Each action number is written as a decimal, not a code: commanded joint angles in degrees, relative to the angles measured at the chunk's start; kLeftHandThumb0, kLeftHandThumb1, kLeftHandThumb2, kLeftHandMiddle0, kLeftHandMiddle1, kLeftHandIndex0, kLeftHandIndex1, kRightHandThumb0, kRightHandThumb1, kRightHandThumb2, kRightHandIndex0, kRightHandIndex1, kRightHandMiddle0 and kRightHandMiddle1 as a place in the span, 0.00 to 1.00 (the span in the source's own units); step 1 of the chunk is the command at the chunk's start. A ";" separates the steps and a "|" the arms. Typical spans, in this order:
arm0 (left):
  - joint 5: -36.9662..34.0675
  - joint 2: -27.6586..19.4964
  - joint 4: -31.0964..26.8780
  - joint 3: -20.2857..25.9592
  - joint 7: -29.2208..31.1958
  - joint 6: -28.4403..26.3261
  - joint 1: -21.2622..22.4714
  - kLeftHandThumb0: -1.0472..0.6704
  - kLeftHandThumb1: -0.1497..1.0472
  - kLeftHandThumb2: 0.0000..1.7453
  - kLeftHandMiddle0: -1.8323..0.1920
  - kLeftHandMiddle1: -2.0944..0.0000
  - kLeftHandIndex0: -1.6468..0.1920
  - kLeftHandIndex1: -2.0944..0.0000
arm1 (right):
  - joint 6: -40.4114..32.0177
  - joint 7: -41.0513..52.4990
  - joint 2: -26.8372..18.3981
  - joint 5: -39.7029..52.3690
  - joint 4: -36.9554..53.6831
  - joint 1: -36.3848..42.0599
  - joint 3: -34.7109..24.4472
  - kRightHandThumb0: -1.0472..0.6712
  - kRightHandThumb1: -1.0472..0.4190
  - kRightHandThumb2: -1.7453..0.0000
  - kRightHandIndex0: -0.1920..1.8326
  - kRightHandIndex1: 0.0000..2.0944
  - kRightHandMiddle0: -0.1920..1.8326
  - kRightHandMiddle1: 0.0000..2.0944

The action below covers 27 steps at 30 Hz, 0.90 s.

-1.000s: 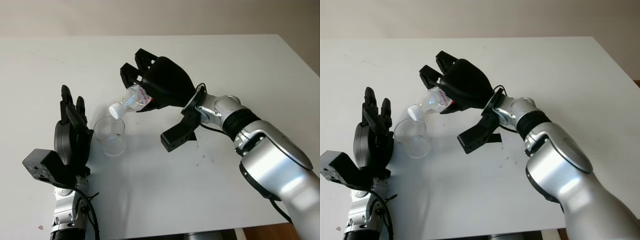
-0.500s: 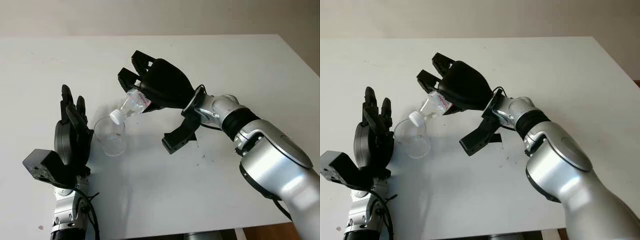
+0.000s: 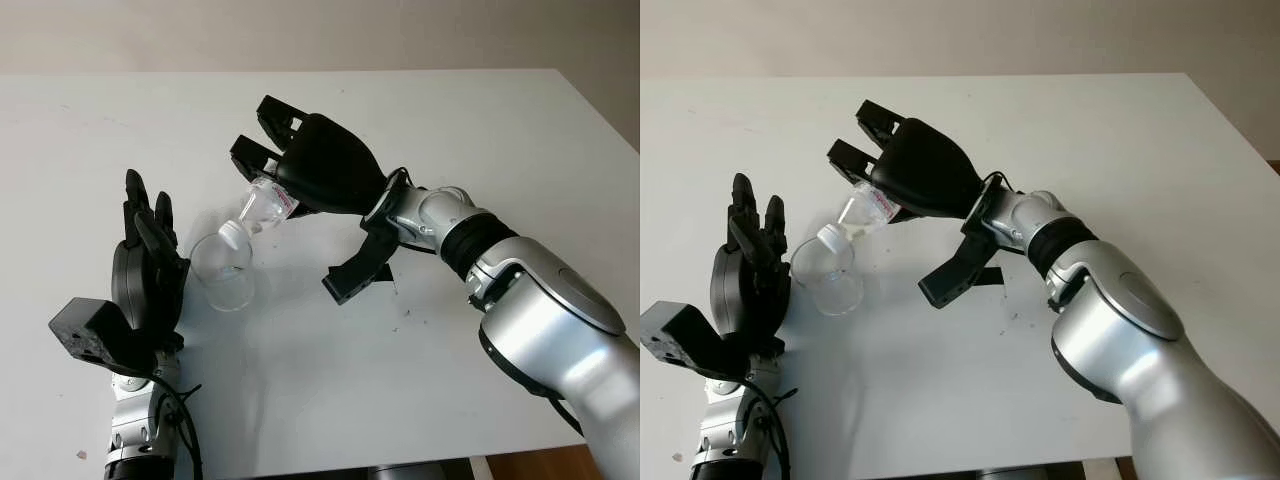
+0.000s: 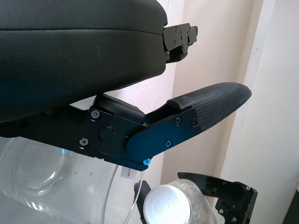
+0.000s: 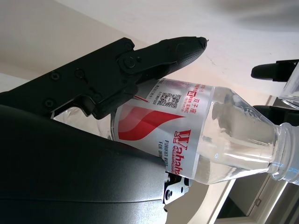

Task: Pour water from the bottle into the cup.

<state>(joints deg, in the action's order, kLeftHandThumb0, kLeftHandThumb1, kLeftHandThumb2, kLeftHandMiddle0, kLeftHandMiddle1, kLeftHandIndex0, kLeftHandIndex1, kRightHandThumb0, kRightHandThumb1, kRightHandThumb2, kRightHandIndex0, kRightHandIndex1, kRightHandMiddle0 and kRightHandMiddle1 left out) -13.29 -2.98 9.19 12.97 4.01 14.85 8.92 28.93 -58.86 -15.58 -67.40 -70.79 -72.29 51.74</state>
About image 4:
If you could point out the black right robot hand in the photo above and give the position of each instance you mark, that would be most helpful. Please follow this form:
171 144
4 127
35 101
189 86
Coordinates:
233 200

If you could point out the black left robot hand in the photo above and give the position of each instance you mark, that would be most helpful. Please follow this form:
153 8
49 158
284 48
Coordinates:
70 70

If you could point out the clear water bottle white cap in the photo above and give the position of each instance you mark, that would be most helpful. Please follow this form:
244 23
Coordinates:
163 205

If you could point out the clear plastic cup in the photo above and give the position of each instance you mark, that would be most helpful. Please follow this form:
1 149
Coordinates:
70 193

